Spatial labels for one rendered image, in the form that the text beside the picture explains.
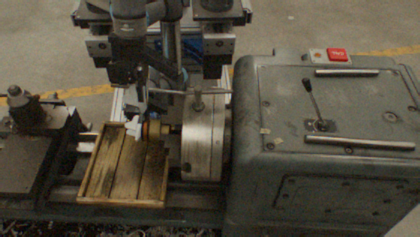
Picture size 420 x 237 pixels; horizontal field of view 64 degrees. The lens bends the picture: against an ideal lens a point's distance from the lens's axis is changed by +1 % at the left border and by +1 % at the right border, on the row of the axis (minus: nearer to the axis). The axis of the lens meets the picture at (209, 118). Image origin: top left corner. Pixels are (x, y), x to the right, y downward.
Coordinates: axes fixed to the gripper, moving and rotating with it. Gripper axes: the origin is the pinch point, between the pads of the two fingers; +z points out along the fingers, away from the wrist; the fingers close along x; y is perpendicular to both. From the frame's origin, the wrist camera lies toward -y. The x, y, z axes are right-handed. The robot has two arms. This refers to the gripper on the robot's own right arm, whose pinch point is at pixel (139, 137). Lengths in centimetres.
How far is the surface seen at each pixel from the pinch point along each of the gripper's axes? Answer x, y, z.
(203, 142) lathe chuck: 10.4, -21.8, 7.8
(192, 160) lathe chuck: 5.4, -18.7, 11.0
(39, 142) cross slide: -11.2, 38.7, -3.2
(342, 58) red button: 18, -66, -25
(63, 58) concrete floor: -108, 115, -162
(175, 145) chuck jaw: 2.8, -12.6, 4.4
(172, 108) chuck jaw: 7.5, -10.6, -7.3
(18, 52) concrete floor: -107, 158, -167
